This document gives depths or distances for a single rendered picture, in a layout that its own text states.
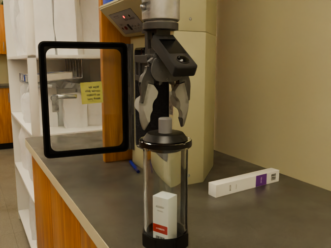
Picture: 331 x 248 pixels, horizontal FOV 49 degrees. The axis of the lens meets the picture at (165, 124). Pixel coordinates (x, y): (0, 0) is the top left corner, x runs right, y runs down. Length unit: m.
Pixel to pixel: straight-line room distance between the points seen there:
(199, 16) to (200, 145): 0.39
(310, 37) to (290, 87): 0.18
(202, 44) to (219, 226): 0.54
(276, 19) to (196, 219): 0.77
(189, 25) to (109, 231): 0.62
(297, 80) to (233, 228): 0.60
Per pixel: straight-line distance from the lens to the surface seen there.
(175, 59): 0.66
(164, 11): 0.72
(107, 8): 1.27
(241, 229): 0.90
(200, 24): 1.13
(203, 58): 1.13
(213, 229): 0.89
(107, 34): 1.39
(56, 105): 1.29
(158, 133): 0.74
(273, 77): 1.37
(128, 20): 1.22
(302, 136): 1.30
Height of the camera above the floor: 1.32
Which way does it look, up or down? 10 degrees down
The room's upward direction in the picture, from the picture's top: straight up
